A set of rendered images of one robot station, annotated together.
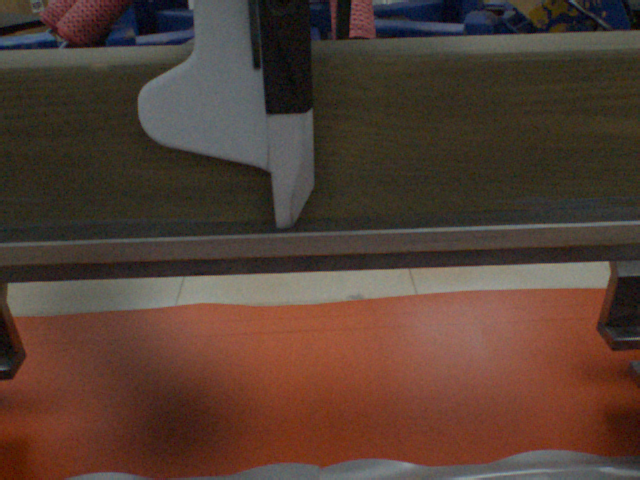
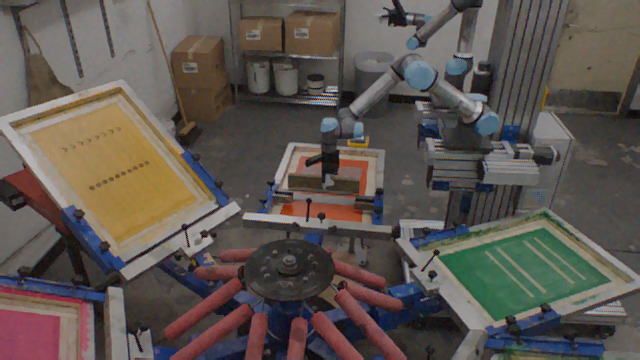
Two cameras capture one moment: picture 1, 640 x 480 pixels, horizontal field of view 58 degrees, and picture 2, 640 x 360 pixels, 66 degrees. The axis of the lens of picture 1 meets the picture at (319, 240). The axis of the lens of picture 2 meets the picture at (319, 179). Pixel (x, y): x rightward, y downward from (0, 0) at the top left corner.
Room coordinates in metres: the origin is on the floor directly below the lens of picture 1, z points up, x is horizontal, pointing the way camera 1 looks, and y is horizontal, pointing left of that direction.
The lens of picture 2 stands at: (2.25, 0.30, 2.41)
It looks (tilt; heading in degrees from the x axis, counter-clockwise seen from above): 32 degrees down; 189
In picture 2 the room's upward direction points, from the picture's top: 1 degrees clockwise
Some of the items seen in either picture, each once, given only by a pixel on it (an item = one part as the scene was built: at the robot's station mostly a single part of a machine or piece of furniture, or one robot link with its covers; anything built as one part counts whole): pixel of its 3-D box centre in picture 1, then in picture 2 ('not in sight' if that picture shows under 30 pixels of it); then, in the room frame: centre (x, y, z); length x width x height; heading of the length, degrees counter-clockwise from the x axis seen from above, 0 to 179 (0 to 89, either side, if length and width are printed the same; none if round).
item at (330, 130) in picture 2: not in sight; (329, 131); (0.22, 0.03, 1.39); 0.09 x 0.08 x 0.11; 105
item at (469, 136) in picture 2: not in sight; (468, 128); (-0.09, 0.70, 1.31); 0.15 x 0.15 x 0.10
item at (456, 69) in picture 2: not in sight; (455, 72); (-0.59, 0.65, 1.42); 0.13 x 0.12 x 0.14; 160
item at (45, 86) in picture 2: not in sight; (49, 103); (-0.50, -1.96, 1.06); 0.53 x 0.07 x 1.05; 1
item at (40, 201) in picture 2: not in sight; (77, 183); (0.38, -1.22, 1.06); 0.61 x 0.46 x 0.12; 61
